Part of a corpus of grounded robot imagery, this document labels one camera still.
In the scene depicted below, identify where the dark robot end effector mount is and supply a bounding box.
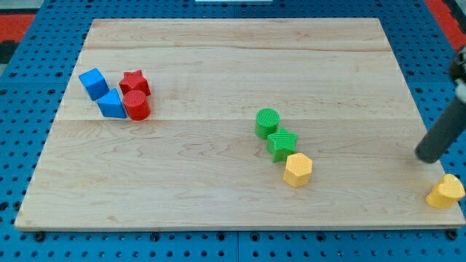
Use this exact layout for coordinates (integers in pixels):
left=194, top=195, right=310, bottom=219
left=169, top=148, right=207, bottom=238
left=449, top=46, right=465, bottom=95

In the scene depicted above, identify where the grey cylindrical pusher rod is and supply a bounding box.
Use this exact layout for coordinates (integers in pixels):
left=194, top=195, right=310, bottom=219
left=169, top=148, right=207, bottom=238
left=415, top=96, right=465, bottom=164

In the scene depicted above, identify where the yellow heart block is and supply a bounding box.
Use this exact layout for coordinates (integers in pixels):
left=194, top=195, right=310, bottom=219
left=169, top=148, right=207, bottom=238
left=426, top=174, right=465, bottom=209

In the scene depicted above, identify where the green star block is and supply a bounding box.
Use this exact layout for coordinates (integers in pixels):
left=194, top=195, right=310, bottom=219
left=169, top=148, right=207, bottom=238
left=266, top=127, right=299, bottom=162

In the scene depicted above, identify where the red star block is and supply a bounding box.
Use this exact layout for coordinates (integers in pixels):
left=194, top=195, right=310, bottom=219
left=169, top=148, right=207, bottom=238
left=119, top=70, right=151, bottom=96

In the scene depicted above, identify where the yellow hexagon block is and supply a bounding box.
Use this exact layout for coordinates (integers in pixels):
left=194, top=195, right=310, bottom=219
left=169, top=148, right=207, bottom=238
left=283, top=153, right=313, bottom=188

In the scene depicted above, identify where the green cylinder block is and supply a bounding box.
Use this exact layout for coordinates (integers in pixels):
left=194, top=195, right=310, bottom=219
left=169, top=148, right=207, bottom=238
left=255, top=108, right=280, bottom=140

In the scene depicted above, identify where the wooden board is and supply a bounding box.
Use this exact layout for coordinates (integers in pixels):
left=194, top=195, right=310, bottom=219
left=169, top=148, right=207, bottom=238
left=15, top=18, right=465, bottom=231

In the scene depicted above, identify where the red cylinder block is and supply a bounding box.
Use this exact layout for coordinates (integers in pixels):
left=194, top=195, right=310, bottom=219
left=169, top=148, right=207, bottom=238
left=123, top=90, right=151, bottom=121

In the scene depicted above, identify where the blue triangle block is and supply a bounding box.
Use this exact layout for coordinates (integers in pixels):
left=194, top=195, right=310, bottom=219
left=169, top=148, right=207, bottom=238
left=97, top=89, right=127, bottom=119

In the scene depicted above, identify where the blue cube block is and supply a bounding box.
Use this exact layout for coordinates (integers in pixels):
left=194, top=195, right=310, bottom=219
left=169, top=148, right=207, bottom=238
left=79, top=68, right=109, bottom=101

